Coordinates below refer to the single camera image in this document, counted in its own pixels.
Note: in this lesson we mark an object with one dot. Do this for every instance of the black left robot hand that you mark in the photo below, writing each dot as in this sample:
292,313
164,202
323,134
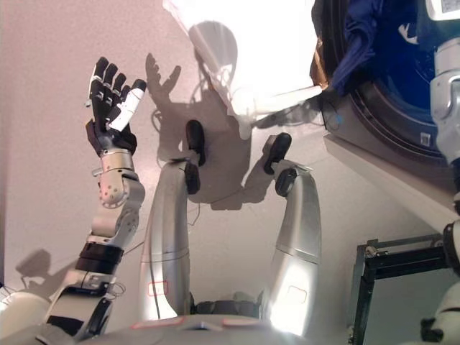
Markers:
108,108

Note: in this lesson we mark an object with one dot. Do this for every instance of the dark blue garment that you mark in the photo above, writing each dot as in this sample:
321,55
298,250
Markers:
363,43

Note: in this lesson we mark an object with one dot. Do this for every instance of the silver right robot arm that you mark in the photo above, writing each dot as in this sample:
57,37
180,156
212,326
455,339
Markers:
447,108

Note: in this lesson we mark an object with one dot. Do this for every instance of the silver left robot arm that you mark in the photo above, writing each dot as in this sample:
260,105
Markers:
115,201

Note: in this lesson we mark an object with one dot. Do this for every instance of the white laundry basket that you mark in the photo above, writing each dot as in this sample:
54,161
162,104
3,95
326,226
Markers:
269,54

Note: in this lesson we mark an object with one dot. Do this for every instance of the dark grey washing machine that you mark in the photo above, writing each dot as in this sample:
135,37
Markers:
395,118

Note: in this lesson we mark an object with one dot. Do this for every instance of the silver left robot leg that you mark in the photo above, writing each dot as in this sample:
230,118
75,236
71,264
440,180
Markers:
169,230

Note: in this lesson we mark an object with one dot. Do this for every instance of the silver robot leg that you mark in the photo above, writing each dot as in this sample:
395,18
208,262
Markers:
169,230
298,230

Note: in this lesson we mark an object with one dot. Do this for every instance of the black right robot foot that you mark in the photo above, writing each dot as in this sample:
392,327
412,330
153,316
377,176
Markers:
276,149

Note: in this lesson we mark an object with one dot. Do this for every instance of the silver right robot leg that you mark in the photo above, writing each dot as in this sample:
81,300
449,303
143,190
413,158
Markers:
298,230

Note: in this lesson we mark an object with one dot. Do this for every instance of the grey robot torso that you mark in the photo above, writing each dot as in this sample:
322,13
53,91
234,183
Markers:
201,327

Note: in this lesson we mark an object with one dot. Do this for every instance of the black metal frame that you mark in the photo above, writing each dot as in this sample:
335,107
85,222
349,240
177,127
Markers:
395,258

